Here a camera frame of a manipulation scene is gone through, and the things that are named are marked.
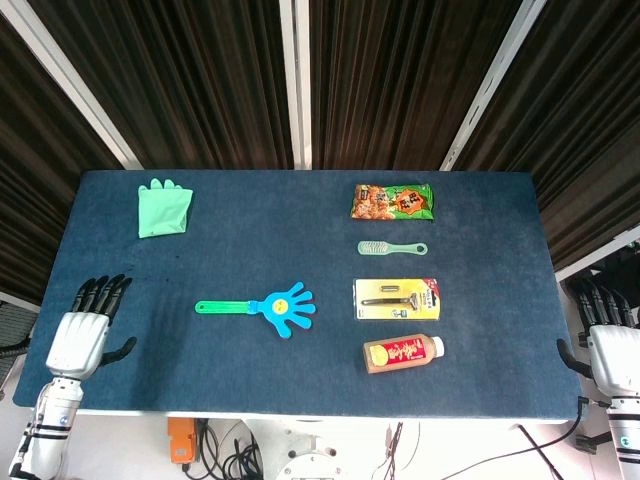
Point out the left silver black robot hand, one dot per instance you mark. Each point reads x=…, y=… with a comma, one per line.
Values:
x=77, y=340

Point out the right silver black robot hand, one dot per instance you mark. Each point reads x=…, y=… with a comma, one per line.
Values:
x=615, y=355

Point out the blue hand clapper toy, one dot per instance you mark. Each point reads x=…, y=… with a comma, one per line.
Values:
x=280, y=310

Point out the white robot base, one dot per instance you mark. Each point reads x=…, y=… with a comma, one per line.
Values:
x=310, y=450

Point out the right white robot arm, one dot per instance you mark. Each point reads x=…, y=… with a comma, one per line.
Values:
x=625, y=435

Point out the grey mesh chair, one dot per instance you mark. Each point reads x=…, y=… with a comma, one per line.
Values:
x=15, y=325

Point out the orange control box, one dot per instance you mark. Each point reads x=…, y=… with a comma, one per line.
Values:
x=181, y=442

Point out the green rubber glove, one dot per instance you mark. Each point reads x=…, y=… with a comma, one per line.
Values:
x=162, y=212

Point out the blue felt table mat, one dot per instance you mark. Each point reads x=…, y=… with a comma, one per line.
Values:
x=260, y=380

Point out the brown drink bottle red label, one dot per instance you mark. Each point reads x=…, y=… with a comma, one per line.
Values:
x=400, y=354

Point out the razor in yellow blister pack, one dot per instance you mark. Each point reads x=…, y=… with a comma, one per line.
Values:
x=397, y=300

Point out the pale green brush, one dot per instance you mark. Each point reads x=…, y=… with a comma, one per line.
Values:
x=370, y=247

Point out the green orange snack bag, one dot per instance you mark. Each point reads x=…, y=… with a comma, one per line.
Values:
x=392, y=202

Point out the dark brown curtain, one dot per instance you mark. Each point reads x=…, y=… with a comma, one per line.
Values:
x=200, y=80

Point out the white aluminium frame post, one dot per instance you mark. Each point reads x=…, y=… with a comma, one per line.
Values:
x=75, y=85
x=296, y=85
x=492, y=85
x=595, y=257

